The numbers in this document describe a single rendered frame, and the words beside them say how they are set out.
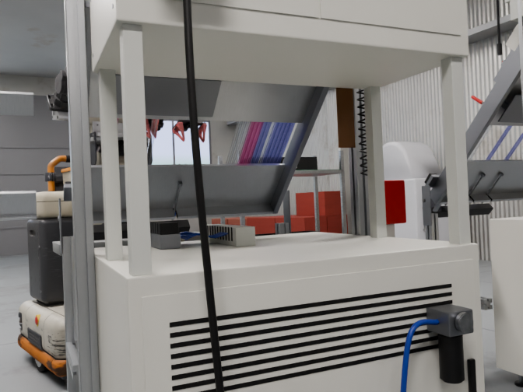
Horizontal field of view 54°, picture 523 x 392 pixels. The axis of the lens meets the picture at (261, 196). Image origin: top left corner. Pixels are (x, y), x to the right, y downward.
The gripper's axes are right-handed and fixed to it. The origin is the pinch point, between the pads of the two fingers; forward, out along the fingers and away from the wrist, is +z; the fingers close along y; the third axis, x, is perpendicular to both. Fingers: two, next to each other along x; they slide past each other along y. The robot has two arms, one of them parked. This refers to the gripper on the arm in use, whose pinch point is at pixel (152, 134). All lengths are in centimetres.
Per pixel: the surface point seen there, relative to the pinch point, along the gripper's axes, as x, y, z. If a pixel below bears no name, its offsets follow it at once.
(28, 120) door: 472, -30, -668
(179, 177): 16.1, 10.4, 1.2
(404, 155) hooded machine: 185, 330, -214
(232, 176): 16.3, 28.7, 1.2
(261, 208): 30, 43, 3
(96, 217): 30.2, -14.5, 3.2
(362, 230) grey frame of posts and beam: -1, 50, 45
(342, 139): -25, 38, 34
